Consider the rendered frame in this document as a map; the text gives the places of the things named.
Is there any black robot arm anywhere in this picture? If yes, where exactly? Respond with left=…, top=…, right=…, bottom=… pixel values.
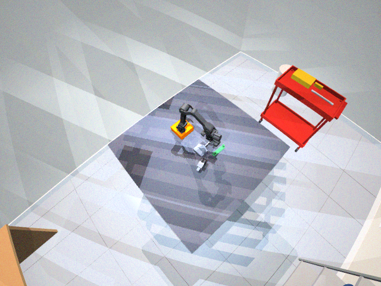
left=176, top=103, right=222, bottom=142

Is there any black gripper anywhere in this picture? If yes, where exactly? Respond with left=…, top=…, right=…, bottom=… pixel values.
left=201, top=130, right=221, bottom=147

